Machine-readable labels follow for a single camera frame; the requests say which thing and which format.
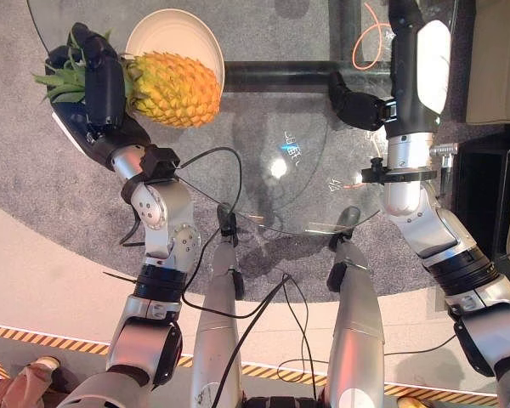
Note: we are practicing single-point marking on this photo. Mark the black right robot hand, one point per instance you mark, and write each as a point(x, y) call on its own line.
point(408, 85)

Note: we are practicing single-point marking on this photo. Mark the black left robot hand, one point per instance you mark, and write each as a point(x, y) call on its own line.
point(104, 89)

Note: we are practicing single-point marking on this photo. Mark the yellow pineapple with green crown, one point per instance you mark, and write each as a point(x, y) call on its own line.
point(174, 89)

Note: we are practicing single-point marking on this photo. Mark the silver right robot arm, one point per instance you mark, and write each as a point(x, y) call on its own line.
point(433, 229)

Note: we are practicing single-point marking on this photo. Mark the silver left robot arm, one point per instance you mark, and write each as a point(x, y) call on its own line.
point(166, 221)

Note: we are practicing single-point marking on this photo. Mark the white round plate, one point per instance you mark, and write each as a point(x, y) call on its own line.
point(174, 36)

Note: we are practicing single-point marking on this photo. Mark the silver metal fitting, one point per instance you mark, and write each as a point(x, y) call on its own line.
point(446, 151)

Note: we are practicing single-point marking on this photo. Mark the beige sofa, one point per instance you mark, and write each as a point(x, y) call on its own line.
point(497, 59)

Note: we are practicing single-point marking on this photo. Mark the grey round rug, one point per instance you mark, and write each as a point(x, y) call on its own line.
point(25, 161)

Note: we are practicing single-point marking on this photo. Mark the black cabinet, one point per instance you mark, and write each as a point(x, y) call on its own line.
point(480, 191)

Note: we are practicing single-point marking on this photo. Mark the silver right robot leg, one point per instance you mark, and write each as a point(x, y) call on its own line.
point(355, 323)

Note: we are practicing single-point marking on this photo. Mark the silver robot leg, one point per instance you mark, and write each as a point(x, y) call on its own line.
point(355, 323)
point(221, 323)

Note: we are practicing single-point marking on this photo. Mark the silver left robot leg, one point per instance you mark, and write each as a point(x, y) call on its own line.
point(221, 323)

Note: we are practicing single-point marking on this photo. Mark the person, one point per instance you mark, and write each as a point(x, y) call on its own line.
point(21, 382)

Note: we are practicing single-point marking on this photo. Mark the yellow black hazard tape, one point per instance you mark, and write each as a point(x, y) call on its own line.
point(280, 374)

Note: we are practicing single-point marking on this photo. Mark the black table frame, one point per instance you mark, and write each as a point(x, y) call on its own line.
point(280, 74)

